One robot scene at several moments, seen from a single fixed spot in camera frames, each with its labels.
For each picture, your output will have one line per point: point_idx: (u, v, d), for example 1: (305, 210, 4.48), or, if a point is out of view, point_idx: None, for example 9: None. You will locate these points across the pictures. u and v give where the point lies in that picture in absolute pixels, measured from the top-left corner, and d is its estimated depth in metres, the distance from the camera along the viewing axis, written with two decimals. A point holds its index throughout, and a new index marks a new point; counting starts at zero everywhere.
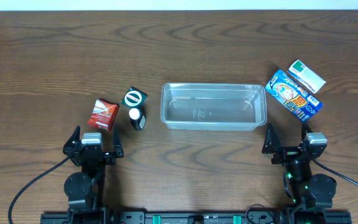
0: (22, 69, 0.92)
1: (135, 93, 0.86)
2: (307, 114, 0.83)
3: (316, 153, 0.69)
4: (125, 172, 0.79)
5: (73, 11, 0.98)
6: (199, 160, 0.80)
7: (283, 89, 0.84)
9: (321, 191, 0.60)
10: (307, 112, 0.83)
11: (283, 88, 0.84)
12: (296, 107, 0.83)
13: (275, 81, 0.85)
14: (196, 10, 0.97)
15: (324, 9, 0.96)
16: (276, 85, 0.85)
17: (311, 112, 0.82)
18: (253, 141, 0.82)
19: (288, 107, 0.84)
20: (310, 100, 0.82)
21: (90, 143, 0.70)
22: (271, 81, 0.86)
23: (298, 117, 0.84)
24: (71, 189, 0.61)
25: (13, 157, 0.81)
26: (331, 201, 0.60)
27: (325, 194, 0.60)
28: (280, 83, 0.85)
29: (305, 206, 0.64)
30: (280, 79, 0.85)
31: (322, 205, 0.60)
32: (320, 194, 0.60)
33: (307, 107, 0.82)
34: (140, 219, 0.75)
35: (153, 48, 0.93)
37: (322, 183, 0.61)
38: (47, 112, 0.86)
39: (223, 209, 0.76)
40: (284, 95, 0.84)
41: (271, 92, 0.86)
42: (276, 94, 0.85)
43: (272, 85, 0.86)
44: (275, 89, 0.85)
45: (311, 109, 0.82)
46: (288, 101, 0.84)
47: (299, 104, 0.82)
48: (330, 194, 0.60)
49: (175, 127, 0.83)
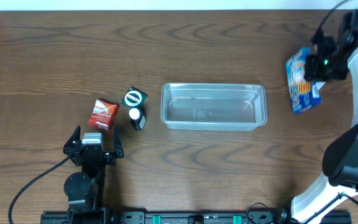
0: (23, 68, 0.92)
1: (135, 93, 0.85)
2: (301, 104, 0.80)
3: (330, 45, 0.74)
4: (125, 172, 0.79)
5: (74, 10, 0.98)
6: (198, 160, 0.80)
7: (299, 68, 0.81)
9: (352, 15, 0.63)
10: (302, 102, 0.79)
11: (299, 67, 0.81)
12: (297, 93, 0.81)
13: (298, 57, 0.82)
14: (196, 10, 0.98)
15: (324, 9, 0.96)
16: (296, 62, 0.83)
17: (304, 103, 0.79)
18: (253, 141, 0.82)
19: (293, 91, 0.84)
20: (312, 89, 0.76)
21: (90, 143, 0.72)
22: (296, 56, 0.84)
23: (294, 104, 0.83)
24: (71, 189, 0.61)
25: (13, 157, 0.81)
26: None
27: None
28: (299, 61, 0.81)
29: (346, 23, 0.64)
30: (302, 57, 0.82)
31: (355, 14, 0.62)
32: None
33: (305, 97, 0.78)
34: (140, 219, 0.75)
35: (153, 47, 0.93)
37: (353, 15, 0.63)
38: (48, 111, 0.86)
39: (224, 209, 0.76)
40: (296, 75, 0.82)
41: (288, 69, 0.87)
42: (290, 73, 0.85)
43: (293, 61, 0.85)
44: (293, 66, 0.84)
45: (307, 101, 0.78)
46: (294, 84, 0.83)
47: (301, 91, 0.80)
48: None
49: (175, 127, 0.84)
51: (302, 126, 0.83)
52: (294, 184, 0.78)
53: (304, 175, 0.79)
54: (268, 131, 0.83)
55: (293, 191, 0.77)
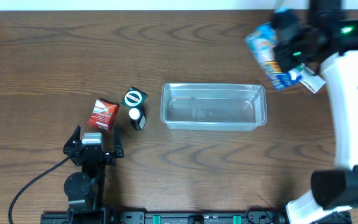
0: (23, 68, 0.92)
1: (135, 93, 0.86)
2: (283, 83, 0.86)
3: (278, 13, 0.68)
4: (125, 172, 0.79)
5: (74, 10, 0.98)
6: (198, 160, 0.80)
7: (265, 47, 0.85)
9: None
10: (283, 81, 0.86)
11: (265, 45, 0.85)
12: (273, 71, 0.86)
13: (261, 36, 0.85)
14: (196, 10, 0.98)
15: None
16: (260, 41, 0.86)
17: (286, 83, 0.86)
18: (253, 141, 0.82)
19: (266, 68, 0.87)
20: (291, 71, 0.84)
21: (90, 143, 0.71)
22: (258, 35, 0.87)
23: (273, 83, 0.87)
24: (71, 189, 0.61)
25: (13, 156, 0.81)
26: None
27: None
28: (263, 40, 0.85)
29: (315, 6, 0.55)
30: (265, 36, 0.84)
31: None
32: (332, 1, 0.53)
33: (284, 77, 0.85)
34: (140, 219, 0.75)
35: (153, 47, 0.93)
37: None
38: (47, 111, 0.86)
39: (224, 209, 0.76)
40: (265, 54, 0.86)
41: (252, 45, 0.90)
42: (256, 51, 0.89)
43: (255, 39, 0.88)
44: (258, 45, 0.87)
45: (287, 80, 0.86)
46: (266, 63, 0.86)
47: (276, 70, 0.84)
48: None
49: (175, 127, 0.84)
51: (302, 126, 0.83)
52: (294, 184, 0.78)
53: (304, 175, 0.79)
54: (268, 131, 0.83)
55: (293, 191, 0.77)
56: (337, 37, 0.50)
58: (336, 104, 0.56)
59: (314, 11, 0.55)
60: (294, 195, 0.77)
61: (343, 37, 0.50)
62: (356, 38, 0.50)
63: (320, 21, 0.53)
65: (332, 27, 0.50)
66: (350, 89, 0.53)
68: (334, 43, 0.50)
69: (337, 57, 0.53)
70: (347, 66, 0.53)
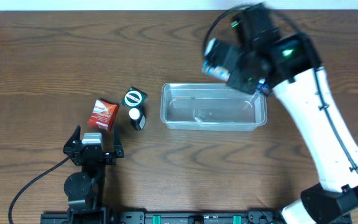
0: (23, 69, 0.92)
1: (135, 93, 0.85)
2: None
3: (209, 50, 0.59)
4: (125, 172, 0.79)
5: (74, 10, 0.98)
6: (198, 160, 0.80)
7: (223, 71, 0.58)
9: (259, 27, 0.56)
10: None
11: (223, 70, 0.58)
12: None
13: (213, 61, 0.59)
14: (196, 10, 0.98)
15: (324, 9, 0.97)
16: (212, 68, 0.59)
17: None
18: (253, 141, 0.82)
19: None
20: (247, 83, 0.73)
21: (90, 143, 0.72)
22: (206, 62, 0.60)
23: None
24: (71, 189, 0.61)
25: (13, 157, 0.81)
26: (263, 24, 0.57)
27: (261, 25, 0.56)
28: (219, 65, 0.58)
29: (248, 33, 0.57)
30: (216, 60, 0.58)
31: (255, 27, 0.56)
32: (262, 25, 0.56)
33: None
34: (140, 219, 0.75)
35: (153, 47, 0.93)
37: (257, 25, 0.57)
38: (47, 111, 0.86)
39: (224, 209, 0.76)
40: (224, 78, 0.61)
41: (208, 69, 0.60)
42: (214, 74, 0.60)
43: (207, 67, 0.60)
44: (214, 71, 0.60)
45: None
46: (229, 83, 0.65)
47: None
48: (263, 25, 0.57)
49: (175, 127, 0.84)
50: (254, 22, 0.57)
51: None
52: (294, 184, 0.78)
53: (303, 175, 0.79)
54: (267, 131, 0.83)
55: (293, 191, 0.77)
56: (279, 62, 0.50)
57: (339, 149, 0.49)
58: (304, 131, 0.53)
59: (251, 35, 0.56)
60: (293, 195, 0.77)
61: (286, 60, 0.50)
62: (298, 57, 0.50)
63: (259, 48, 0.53)
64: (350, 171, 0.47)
65: (273, 52, 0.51)
66: (312, 112, 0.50)
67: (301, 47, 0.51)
68: (281, 69, 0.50)
69: (286, 83, 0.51)
70: (300, 91, 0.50)
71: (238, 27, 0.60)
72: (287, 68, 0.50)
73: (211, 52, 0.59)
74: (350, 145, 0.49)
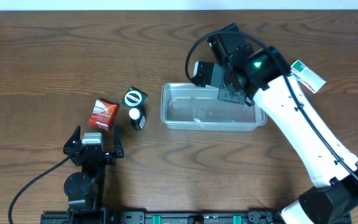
0: (23, 69, 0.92)
1: (135, 93, 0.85)
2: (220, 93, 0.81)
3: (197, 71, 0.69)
4: (125, 172, 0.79)
5: (74, 10, 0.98)
6: (198, 160, 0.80)
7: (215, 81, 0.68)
9: (230, 44, 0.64)
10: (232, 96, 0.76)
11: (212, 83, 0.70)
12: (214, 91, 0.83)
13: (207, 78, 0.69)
14: (196, 10, 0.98)
15: (324, 9, 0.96)
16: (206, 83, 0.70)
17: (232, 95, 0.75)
18: (253, 141, 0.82)
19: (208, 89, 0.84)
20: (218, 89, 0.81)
21: (90, 143, 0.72)
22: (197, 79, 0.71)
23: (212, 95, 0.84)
24: (71, 189, 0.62)
25: (13, 157, 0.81)
26: (236, 42, 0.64)
27: (234, 42, 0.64)
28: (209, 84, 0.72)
29: (222, 48, 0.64)
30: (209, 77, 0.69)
31: (227, 43, 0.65)
32: (234, 42, 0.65)
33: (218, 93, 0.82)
34: (140, 219, 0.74)
35: (153, 47, 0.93)
37: (230, 41, 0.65)
38: (47, 111, 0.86)
39: (223, 209, 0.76)
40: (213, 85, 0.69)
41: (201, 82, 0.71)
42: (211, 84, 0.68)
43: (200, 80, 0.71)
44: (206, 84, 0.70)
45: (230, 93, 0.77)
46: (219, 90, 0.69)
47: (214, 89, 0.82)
48: (236, 43, 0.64)
49: (175, 127, 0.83)
50: (226, 38, 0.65)
51: None
52: (294, 184, 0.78)
53: (303, 175, 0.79)
54: (267, 131, 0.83)
55: (293, 191, 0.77)
56: (249, 74, 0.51)
57: (319, 145, 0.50)
58: (286, 135, 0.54)
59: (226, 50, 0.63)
60: (294, 195, 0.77)
61: (258, 71, 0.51)
62: (268, 68, 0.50)
63: (235, 62, 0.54)
64: (335, 164, 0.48)
65: (246, 65, 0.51)
66: (288, 114, 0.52)
67: (271, 58, 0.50)
68: (253, 81, 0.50)
69: (260, 90, 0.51)
70: (275, 96, 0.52)
71: (214, 46, 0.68)
72: (258, 80, 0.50)
73: (198, 73, 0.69)
74: (330, 138, 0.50)
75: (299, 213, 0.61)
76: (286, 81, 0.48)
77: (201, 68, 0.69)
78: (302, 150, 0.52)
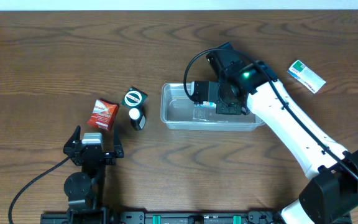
0: (23, 69, 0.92)
1: (135, 93, 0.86)
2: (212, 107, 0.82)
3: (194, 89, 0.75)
4: (125, 172, 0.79)
5: (74, 10, 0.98)
6: (198, 160, 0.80)
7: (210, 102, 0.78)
9: (226, 58, 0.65)
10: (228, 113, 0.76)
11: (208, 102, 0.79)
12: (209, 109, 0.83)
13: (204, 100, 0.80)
14: (196, 10, 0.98)
15: (324, 9, 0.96)
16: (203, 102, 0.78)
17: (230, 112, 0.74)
18: (253, 141, 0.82)
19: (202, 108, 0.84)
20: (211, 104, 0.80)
21: (90, 143, 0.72)
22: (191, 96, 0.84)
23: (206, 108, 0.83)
24: (71, 188, 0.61)
25: (13, 157, 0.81)
26: (232, 56, 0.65)
27: (230, 56, 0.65)
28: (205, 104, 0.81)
29: (219, 65, 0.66)
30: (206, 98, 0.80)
31: (222, 60, 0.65)
32: (229, 55, 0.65)
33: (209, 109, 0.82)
34: (140, 219, 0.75)
35: (153, 47, 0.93)
37: (226, 56, 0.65)
38: (47, 111, 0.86)
39: (223, 209, 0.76)
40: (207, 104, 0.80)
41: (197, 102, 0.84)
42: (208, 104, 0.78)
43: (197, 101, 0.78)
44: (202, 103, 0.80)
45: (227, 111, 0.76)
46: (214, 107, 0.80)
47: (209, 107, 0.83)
48: (231, 58, 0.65)
49: (175, 127, 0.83)
50: (222, 52, 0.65)
51: None
52: (294, 184, 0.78)
53: (303, 175, 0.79)
54: (267, 131, 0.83)
55: (293, 191, 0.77)
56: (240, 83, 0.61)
57: (306, 137, 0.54)
58: (279, 134, 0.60)
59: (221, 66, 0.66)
60: (294, 195, 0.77)
61: (248, 80, 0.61)
62: (257, 78, 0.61)
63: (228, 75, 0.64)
64: (322, 154, 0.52)
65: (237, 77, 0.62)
66: (276, 113, 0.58)
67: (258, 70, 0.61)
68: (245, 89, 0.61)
69: (250, 95, 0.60)
70: (262, 98, 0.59)
71: (212, 61, 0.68)
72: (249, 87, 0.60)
73: (195, 91, 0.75)
74: (317, 131, 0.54)
75: (299, 213, 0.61)
76: (271, 84, 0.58)
77: (197, 86, 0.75)
78: (293, 145, 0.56)
